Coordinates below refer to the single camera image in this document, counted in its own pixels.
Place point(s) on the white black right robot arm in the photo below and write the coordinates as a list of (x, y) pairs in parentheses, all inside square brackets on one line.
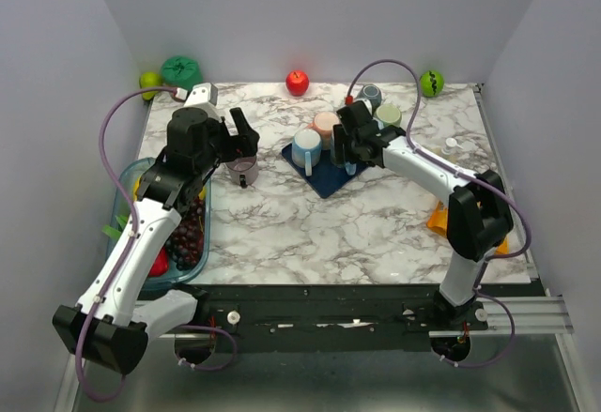
[(478, 220)]

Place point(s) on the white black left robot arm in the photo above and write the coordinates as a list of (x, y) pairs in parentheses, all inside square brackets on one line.
[(105, 326)]

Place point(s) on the pink ceramic mug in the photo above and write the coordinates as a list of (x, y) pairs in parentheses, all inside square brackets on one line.
[(323, 124)]

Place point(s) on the aluminium rail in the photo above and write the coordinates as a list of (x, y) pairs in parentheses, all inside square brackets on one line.
[(532, 316)]

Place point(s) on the orange snack bag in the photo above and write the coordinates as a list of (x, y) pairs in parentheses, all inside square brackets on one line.
[(438, 222)]

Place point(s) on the blue butterfly mug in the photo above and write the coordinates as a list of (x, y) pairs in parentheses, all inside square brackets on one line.
[(337, 154)]

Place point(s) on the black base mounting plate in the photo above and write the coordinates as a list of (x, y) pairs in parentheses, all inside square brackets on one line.
[(332, 318)]

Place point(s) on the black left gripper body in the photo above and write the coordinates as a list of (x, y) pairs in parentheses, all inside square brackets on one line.
[(208, 160)]

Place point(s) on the dark red toy grapes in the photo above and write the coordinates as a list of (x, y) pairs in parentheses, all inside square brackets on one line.
[(185, 245)]

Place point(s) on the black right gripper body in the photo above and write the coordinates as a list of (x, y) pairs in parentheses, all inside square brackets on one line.
[(349, 141)]

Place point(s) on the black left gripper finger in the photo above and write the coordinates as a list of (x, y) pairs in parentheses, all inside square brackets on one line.
[(228, 145), (245, 143)]

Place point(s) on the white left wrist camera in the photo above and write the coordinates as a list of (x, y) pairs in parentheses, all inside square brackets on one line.
[(203, 96)]

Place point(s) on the purple ceramic mug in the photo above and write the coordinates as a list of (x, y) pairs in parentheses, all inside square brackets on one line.
[(243, 172)]

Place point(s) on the red toy dragon fruit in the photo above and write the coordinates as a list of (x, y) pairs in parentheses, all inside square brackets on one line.
[(160, 265)]

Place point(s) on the teal plastic fruit bin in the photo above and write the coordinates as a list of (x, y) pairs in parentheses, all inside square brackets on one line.
[(130, 180)]

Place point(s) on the light green mug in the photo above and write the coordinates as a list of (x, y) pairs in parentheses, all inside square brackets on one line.
[(388, 115)]

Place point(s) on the green toy pear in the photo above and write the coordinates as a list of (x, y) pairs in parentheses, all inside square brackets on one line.
[(147, 80)]

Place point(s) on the dark blue mat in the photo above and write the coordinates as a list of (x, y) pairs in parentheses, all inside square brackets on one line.
[(326, 178)]

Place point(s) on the blue white gradient mug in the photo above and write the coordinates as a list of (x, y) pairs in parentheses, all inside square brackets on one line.
[(306, 150)]

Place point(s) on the white pump bottle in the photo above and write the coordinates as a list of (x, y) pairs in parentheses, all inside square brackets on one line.
[(451, 149)]

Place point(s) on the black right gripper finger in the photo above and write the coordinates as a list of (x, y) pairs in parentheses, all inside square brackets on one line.
[(352, 157), (339, 134)]

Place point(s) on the red toy apple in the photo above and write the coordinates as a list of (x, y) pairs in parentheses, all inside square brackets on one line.
[(297, 83)]

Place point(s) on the dark teal mug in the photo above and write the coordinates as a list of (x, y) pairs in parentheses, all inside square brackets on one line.
[(372, 94)]

